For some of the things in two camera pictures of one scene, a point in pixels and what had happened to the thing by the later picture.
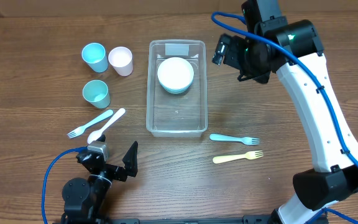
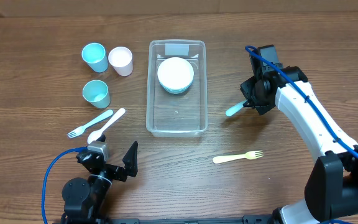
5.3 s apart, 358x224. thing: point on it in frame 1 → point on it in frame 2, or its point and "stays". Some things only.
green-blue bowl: x=176 y=93 stays
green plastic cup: x=96 y=92 stays
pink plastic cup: x=121 y=58 stays
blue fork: x=243 y=140 → x=232 y=109
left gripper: x=131 y=165 stays
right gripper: x=259 y=73 → x=245 y=89
